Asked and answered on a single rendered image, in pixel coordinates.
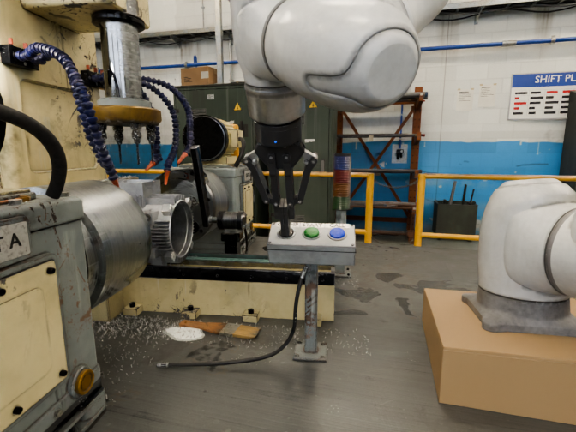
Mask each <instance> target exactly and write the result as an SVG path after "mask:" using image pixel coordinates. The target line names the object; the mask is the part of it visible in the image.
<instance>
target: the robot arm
mask: <svg viewBox="0 0 576 432"><path fill-rule="evenodd" d="M448 1H449V0H230V9H231V28H232V35H233V40H234V46H235V51H236V54H237V61H238V63H239V65H240V67H241V70H242V72H243V78H244V88H245V90H246V97H247V102H248V109H249V116H250V117H251V118H252V119H253V120H254V123H255V137H256V145H255V150H253V151H252V152H246V154H245V156H244V158H243V162H244V164H245V165H246V166H247V167H248V168H249V169H250V172H251V174H252V176H253V178H254V180H255V184H256V187H257V188H258V191H259V193H260V196H261V198H262V201H263V203H265V204H268V203H270V204H272V205H273V210H274V217H275V218H276V219H280V227H281V236H287V237H288V236H290V230H291V219H294V218H295V205H296V204H299V205H301V204H303V200H304V196H305V193H306V189H307V186H308V182H309V177H310V173H311V171H312V169H313V168H314V167H315V165H316V164H317V160H318V153H317V152H310V151H308V150H307V149H305V145H304V143H303V140H302V120H301V116H302V115H303V114H304V112H305V99H309V100H311V101H313V102H315V103H317V104H319V105H323V106H326V107H328V108H331V109H334V110H337V111H344V112H351V113H366V112H372V111H378V110H382V109H384V108H387V107H388V106H390V105H392V104H394V103H395V102H396V101H398V100H399V99H400V98H401V97H402V96H403V95H404V94H405V93H406V92H407V90H408V89H409V88H410V86H411V84H412V82H413V81H414V79H415V77H416V75H417V72H418V68H419V64H420V59H421V49H420V44H419V40H418V36H417V34H418V33H419V32H421V31H422V30H423V29H424V28H425V27H426V26H427V25H428V24H430V22H432V20H434V18H436V16H438V14H439V13H440V12H441V11H442V10H443V8H444V7H445V6H446V4H447V2H448ZM302 156H303V162H304V164H305V166H304V169H303V175H302V179H301V182H300V186H299V190H298V194H297V195H295V194H294V179H293V167H294V166H295V164H296V163H297V162H298V160H300V158H301V157H302ZM258 157H259V158H260V159H261V160H262V162H263V163H264V164H265V165H266V166H267V167H268V168H269V175H270V180H271V189H272V194H271V192H270V190H269V188H268V186H267V181H266V179H265V177H264V175H263V172H262V169H261V166H260V164H259V162H258V160H259V158H258ZM279 169H282V170H284V174H285V190H286V198H281V195H280V185H279ZM280 198H281V200H280ZM570 297H573V298H576V192H575V191H574V190H573V189H572V188H571V187H570V186H568V185H567V184H565V183H562V182H561V181H559V180H557V179H554V178H538V179H525V180H514V181H507V182H504V183H503V184H502V185H501V186H500V187H499V188H498V189H496V190H495V191H494V192H493V194H492V196H490V198H489V201H488V203H487V205H486V208H485V209H484V212H483V217H482V221H481V227H480V233H479V243H478V288H477V293H464V294H462V296H461V301H462V302H464V303H466V304H467V305H468V306H469V307H470V308H471V310H472V311H473V312H474V314H475V315H476V316H477V318H478V319H479V320H480V322H482V329H484V330H486V331H489V332H492V333H504V332H510V333H533V334H544V335H556V336H568V337H575V338H576V317H575V316H574V315H573V314H572V313H571V311H570V310H571V306H570Z"/></svg>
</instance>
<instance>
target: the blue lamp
mask: <svg viewBox="0 0 576 432"><path fill-rule="evenodd" d="M333 169H334V170H351V156H333Z"/></svg>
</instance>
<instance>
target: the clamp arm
mask: <svg viewBox="0 0 576 432"><path fill-rule="evenodd" d="M189 150H190V153H189V156H190V157H191V159H192V165H193V170H194V175H195V185H196V190H197V195H198V200H199V201H198V202H197V203H198V207H200V210H201V220H202V225H203V227H209V226H210V224H212V223H209V222H211V221H212V220H210V219H211V218H212V216H211V215H210V210H209V205H208V198H207V188H206V183H205V178H204V171H203V166H202V160H201V150H200V146H199V145H193V146H192V147H191V148H190V149H189Z"/></svg>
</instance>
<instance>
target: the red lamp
mask: <svg viewBox="0 0 576 432"><path fill-rule="evenodd" d="M333 183H351V170H333Z"/></svg>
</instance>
